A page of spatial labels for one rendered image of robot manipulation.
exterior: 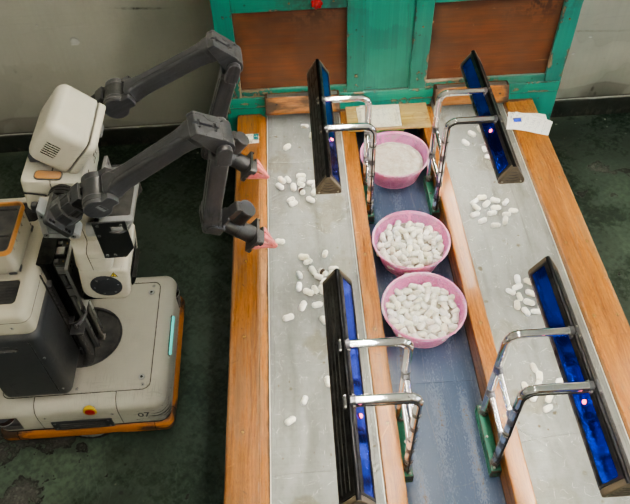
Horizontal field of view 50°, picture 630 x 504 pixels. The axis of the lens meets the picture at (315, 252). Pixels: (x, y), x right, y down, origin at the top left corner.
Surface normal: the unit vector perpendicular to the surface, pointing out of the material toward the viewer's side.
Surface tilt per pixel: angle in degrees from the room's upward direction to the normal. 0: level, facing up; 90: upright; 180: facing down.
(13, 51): 90
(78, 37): 90
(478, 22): 90
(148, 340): 0
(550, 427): 0
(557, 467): 0
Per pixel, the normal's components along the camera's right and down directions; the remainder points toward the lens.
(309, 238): -0.03, -0.65
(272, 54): 0.05, 0.76
